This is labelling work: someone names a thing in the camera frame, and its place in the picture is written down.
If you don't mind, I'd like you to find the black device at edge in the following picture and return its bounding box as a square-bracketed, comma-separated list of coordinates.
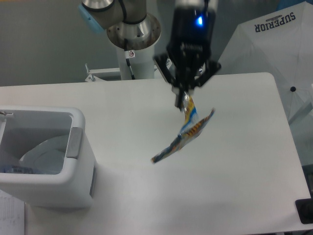
[295, 198, 313, 224]

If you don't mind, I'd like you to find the blue snack wrapper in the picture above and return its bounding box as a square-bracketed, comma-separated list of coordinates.
[151, 93, 215, 164]

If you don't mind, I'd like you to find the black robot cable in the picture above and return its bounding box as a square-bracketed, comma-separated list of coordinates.
[123, 38, 136, 80]

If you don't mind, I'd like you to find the printed paper sheet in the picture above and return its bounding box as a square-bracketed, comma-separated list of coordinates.
[0, 190, 25, 235]

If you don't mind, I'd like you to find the white mounting bracket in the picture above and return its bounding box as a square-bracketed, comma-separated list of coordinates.
[85, 63, 161, 82]

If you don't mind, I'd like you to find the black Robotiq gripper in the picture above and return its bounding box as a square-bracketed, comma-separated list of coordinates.
[153, 6, 222, 109]

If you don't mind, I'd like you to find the white trash can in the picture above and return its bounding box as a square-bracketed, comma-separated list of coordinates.
[0, 105, 97, 209]

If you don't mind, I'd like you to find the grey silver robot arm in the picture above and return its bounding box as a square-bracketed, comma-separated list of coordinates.
[80, 0, 221, 109]

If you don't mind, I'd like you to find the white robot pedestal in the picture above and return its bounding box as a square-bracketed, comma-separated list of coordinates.
[116, 46, 155, 80]

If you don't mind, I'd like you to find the clear crushed plastic bottle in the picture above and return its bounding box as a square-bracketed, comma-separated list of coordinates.
[0, 164, 37, 174]

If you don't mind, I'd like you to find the white Superior umbrella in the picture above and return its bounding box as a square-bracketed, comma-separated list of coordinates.
[219, 1, 313, 120]

